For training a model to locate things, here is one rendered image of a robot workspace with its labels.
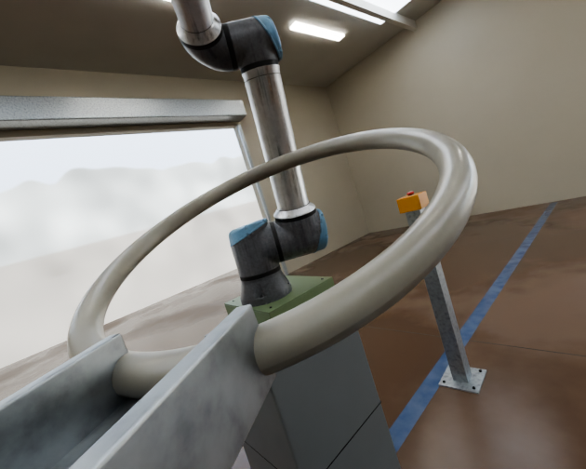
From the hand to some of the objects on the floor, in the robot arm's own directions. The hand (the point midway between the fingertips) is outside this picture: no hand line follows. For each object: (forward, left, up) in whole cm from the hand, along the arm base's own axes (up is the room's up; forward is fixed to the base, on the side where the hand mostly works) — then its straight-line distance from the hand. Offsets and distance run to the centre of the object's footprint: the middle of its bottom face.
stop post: (-54, +120, -153) cm, 202 cm away
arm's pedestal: (-68, +25, -155) cm, 171 cm away
